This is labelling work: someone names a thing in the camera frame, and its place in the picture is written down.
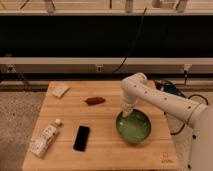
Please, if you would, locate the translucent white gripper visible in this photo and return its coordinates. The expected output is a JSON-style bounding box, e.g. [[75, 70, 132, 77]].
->
[[121, 93, 136, 117]]

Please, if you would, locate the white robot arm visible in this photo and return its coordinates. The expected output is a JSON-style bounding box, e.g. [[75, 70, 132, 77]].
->
[[121, 73, 213, 171]]

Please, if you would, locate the brown sausage-shaped object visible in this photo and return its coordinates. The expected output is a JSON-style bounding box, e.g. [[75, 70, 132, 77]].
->
[[85, 97, 105, 106]]

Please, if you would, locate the wooden table board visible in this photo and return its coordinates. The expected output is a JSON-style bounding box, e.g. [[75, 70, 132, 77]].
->
[[22, 81, 179, 171]]

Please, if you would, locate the black smartphone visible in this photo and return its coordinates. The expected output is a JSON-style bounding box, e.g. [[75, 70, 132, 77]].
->
[[73, 126, 90, 152]]

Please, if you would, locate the white sponge block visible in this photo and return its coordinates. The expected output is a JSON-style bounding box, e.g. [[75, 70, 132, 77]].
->
[[52, 84, 70, 98]]

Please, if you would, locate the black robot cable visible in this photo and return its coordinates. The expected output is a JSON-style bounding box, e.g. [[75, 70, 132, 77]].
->
[[154, 79, 210, 136]]

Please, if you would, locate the grey wall rail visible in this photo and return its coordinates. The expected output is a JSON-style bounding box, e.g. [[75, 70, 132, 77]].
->
[[0, 57, 213, 74]]

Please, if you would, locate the black hanging cable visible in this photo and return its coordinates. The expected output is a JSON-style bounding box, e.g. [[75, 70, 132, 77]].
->
[[111, 7, 148, 74]]

